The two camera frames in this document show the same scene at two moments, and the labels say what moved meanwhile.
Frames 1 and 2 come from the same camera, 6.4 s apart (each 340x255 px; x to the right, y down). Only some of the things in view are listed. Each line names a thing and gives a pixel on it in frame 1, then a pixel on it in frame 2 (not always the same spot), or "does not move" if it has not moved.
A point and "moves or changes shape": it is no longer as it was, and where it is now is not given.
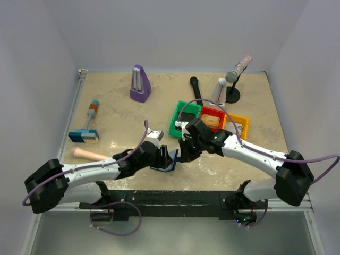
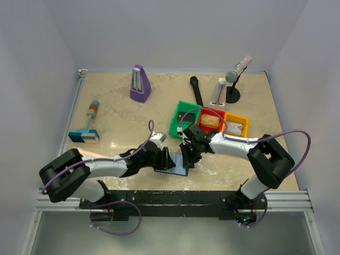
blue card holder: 173,154 moves or changes shape
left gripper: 163,156 does not move
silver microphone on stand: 231,76 does not move
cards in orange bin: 230,127 does not move
